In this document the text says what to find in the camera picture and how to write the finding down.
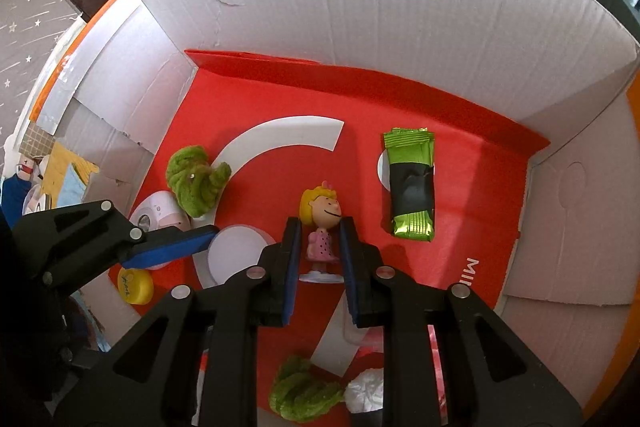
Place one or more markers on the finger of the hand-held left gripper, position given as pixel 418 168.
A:
pixel 170 247

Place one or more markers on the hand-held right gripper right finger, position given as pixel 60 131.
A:
pixel 350 277

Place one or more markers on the clear plastic box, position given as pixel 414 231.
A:
pixel 365 338

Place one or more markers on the blond girl figurine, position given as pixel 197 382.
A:
pixel 320 207

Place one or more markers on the pink round toy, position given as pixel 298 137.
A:
pixel 160 212

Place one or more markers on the yellow bottle cap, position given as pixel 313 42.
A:
pixel 134 287

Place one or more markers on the black white snack packet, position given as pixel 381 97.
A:
pixel 365 389

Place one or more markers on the orange cardboard box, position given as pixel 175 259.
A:
pixel 400 32

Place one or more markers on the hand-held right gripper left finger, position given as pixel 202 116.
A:
pixel 292 267

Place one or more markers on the yellow blue cloth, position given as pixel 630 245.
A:
pixel 70 172

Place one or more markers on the green black snack packet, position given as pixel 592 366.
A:
pixel 410 187

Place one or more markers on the green yarn scrubber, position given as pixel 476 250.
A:
pixel 300 392
pixel 195 182

